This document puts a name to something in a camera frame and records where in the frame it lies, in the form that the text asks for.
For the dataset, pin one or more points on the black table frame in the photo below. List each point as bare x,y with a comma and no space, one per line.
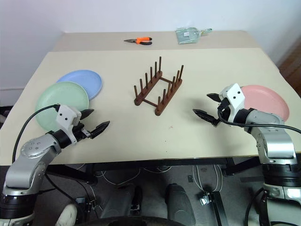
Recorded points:
164,162

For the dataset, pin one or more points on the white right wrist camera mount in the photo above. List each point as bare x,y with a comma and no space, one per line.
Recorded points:
235,94

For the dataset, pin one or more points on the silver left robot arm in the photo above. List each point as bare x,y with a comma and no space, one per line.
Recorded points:
30,147

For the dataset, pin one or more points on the blue plate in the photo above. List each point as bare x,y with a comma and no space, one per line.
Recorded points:
87,80

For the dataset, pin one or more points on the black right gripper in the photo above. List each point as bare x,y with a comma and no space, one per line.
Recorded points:
224,110

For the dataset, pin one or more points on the black stand post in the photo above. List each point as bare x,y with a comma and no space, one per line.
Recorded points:
217,209

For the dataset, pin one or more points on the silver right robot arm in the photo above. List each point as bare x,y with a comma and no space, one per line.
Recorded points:
277,146

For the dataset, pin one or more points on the dark rounded robot leg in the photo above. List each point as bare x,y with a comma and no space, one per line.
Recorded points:
178,202
117,202

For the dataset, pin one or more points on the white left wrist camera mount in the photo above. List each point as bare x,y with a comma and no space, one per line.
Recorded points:
65,116

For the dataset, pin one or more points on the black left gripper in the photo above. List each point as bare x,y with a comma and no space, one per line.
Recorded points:
82,133

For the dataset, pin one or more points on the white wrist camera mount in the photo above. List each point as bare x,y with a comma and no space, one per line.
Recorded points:
65,116
235,94

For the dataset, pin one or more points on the white shoe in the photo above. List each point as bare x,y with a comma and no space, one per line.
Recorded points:
67,215

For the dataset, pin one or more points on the red plate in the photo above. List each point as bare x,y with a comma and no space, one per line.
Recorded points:
265,99

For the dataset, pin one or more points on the wooden dish rack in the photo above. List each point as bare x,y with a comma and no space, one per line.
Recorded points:
139,101

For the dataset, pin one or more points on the dark curved robot base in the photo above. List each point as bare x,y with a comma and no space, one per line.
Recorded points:
131,222

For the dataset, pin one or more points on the metal clamp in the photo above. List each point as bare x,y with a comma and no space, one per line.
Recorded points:
204,199

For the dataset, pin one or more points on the green plate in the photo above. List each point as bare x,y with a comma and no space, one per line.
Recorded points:
58,96

